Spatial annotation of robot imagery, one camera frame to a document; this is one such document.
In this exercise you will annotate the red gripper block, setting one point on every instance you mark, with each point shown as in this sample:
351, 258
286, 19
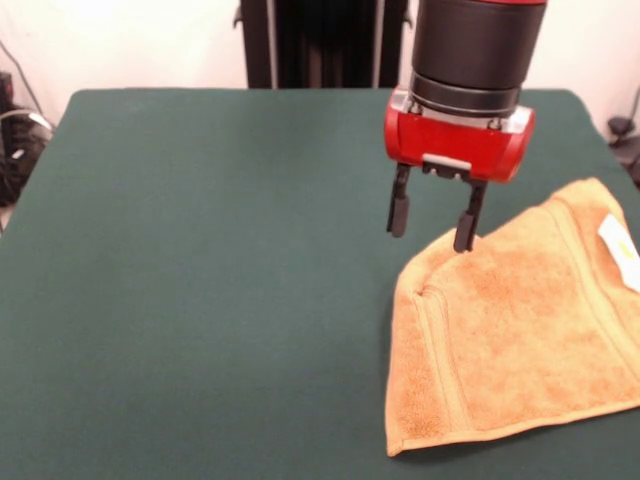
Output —
455, 142

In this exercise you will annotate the dark green table cloth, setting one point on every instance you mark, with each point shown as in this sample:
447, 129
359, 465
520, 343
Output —
200, 275

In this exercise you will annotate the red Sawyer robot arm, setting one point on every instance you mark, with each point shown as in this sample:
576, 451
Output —
475, 50

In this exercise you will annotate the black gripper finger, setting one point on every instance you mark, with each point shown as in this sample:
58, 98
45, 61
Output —
467, 225
399, 210

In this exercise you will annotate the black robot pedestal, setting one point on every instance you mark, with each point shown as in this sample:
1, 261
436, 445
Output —
320, 45

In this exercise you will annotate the tan terry towel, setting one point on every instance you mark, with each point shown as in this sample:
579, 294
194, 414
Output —
515, 325

